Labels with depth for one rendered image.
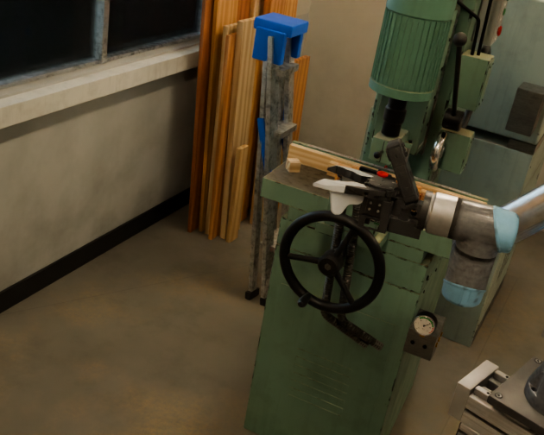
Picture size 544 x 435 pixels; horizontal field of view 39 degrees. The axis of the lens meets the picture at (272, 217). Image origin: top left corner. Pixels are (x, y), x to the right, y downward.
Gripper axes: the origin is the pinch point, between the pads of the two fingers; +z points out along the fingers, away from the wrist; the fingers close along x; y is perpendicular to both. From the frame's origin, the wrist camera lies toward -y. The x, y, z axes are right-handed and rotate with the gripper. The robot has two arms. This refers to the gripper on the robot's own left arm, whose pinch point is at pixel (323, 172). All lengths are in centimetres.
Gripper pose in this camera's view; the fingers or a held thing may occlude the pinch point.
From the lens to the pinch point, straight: 139.3
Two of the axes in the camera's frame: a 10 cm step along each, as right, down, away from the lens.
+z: -9.5, -2.6, 2.0
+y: -1.9, 9.3, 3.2
